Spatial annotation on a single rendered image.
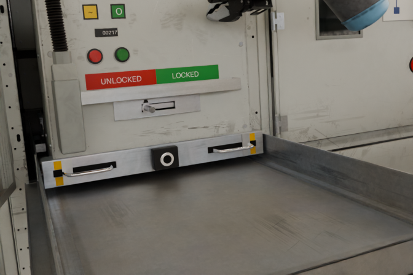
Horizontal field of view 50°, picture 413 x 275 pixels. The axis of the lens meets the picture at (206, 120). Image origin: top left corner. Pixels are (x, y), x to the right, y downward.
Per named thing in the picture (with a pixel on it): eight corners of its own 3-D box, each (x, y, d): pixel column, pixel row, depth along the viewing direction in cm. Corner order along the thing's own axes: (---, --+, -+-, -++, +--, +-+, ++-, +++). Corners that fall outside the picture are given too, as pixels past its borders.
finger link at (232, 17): (224, 27, 102) (249, 13, 95) (219, 27, 101) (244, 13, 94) (220, 7, 102) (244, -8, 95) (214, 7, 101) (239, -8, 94)
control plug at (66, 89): (87, 151, 87) (77, 62, 84) (61, 155, 85) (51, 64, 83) (82, 145, 94) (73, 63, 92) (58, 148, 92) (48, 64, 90)
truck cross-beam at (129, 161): (263, 153, 115) (262, 130, 114) (44, 189, 94) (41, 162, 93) (254, 150, 119) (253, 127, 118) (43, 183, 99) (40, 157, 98)
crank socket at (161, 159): (180, 167, 103) (179, 146, 102) (155, 171, 101) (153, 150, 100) (176, 164, 105) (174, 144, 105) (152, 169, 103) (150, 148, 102)
